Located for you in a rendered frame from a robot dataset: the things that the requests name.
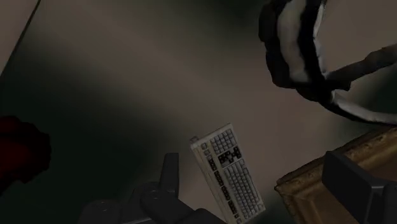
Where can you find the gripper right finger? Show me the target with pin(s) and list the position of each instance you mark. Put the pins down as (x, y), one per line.
(350, 183)

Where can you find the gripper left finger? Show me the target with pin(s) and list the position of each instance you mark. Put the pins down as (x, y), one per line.
(169, 173)

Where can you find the golden brown box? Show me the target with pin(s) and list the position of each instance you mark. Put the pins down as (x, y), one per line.
(304, 192)

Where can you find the white computer keyboard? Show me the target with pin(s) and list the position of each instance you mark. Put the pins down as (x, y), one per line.
(231, 173)

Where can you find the dark red rounded object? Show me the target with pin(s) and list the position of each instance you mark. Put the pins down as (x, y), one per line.
(21, 149)

